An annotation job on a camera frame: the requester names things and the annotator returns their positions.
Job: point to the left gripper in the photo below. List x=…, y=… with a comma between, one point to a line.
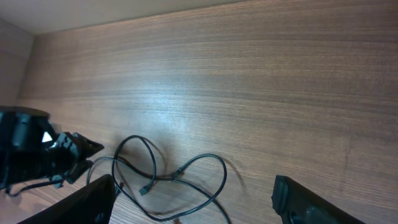
x=68, y=157

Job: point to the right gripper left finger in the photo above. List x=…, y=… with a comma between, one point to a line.
x=92, y=204

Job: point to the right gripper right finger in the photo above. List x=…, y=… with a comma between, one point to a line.
x=296, y=204

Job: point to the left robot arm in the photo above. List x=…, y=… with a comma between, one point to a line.
x=31, y=149

